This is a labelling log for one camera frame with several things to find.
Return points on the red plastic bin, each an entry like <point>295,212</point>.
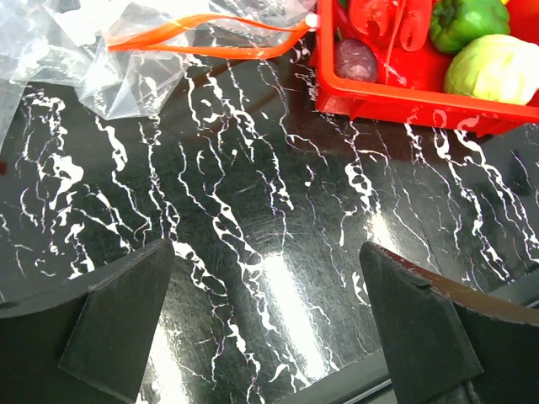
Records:
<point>412,93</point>

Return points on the clear orange-zip bag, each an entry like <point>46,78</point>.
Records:
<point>66,43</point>

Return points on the purple toy onion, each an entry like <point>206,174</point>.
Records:
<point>355,60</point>

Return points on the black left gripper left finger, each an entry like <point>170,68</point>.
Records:
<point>86,340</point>

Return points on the green toy bell pepper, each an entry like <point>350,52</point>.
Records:
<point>456,23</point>

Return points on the red toy lobster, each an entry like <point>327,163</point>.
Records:
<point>402,23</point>

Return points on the pale green toy cabbage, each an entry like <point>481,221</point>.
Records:
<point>499,68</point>

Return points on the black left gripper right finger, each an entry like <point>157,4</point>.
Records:
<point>444,342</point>

